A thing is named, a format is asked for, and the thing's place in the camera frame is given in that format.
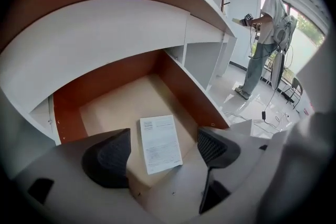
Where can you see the white wooden desk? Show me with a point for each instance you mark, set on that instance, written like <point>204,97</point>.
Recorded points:
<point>105,29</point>

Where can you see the large window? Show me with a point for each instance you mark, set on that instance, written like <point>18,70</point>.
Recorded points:
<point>307,34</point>

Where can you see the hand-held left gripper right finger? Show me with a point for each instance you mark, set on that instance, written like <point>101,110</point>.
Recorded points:
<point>215,149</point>

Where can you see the black metal chair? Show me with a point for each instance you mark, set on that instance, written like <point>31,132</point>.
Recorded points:
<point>296,89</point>

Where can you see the brown wooden desk drawer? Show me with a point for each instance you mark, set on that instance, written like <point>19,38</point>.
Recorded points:
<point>110,107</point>

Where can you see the small white paper item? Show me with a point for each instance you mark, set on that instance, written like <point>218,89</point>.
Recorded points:
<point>161,144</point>

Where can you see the white padded hanging object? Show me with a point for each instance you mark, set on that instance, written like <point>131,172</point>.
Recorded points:
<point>277,70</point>

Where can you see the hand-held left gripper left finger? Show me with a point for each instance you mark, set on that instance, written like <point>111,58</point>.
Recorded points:
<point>105,160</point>

